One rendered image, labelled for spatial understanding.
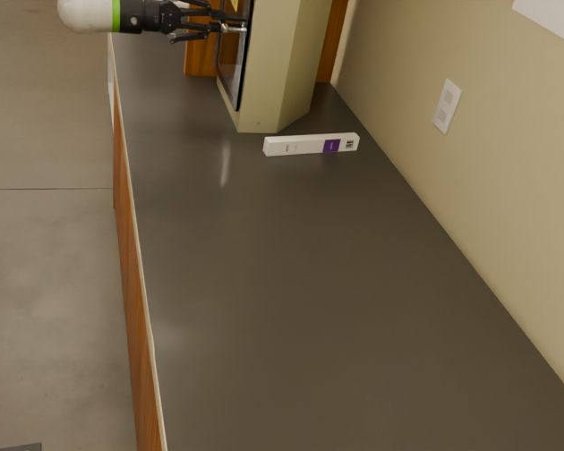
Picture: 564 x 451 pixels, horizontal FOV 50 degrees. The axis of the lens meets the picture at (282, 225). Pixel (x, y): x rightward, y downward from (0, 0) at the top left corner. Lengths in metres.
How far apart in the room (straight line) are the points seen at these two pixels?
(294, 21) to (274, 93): 0.19
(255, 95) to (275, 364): 0.82
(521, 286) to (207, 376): 0.66
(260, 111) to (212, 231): 0.48
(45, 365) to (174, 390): 1.32
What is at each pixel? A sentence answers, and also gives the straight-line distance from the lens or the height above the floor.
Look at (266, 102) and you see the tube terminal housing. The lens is 1.62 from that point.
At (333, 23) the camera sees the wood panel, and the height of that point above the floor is 1.14.
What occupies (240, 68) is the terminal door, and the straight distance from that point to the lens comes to 1.59.
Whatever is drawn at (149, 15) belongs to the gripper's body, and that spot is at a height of 1.21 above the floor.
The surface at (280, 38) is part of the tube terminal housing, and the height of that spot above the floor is 1.21.
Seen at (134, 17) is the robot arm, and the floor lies 1.21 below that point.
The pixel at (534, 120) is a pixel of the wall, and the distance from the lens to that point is 1.27.
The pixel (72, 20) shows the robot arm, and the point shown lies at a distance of 1.55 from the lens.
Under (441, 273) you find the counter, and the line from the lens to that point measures 1.31.
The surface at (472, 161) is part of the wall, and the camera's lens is 1.42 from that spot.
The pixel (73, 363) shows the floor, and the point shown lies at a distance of 2.24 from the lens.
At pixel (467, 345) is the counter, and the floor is 0.94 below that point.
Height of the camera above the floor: 1.69
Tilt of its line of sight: 35 degrees down
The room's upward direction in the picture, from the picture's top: 12 degrees clockwise
